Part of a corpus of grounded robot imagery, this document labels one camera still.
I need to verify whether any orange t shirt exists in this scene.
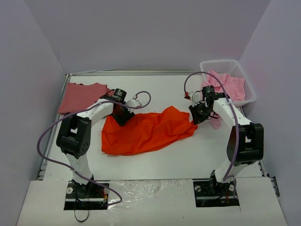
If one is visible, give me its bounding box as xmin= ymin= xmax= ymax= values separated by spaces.
xmin=101 ymin=106 xmax=198 ymax=155

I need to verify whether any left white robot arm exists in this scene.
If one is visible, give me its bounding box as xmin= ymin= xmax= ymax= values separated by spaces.
xmin=56 ymin=89 xmax=142 ymax=197

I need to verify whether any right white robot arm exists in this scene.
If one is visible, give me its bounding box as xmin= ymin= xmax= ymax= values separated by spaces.
xmin=189 ymin=86 xmax=264 ymax=194

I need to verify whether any light pink t shirt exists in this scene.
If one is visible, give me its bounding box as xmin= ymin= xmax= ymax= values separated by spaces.
xmin=200 ymin=69 xmax=246 ymax=129

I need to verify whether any dusty red folded t shirt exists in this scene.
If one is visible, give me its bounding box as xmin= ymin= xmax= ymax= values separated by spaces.
xmin=58 ymin=83 xmax=112 ymax=114

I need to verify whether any white plastic basket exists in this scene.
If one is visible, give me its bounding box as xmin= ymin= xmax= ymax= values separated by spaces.
xmin=200 ymin=59 xmax=256 ymax=107

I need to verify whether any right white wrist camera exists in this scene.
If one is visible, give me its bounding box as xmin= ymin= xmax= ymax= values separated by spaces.
xmin=190 ymin=90 xmax=202 ymax=105

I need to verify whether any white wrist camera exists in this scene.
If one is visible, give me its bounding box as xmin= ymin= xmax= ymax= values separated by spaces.
xmin=125 ymin=98 xmax=142 ymax=111
xmin=190 ymin=90 xmax=202 ymax=105

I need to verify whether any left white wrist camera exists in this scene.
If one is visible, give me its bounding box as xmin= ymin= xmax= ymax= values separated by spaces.
xmin=125 ymin=98 xmax=142 ymax=111

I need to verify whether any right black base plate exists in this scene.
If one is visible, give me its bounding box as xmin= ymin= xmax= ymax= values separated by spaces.
xmin=193 ymin=179 xmax=239 ymax=208

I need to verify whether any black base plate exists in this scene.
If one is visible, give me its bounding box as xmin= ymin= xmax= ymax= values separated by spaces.
xmin=64 ymin=180 xmax=109 ymax=210
xmin=193 ymin=179 xmax=239 ymax=208

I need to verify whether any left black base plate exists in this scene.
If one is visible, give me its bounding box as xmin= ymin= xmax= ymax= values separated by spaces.
xmin=64 ymin=180 xmax=109 ymax=210

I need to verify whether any thin black cable loop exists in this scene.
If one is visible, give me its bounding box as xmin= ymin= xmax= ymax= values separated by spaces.
xmin=73 ymin=195 xmax=90 ymax=222

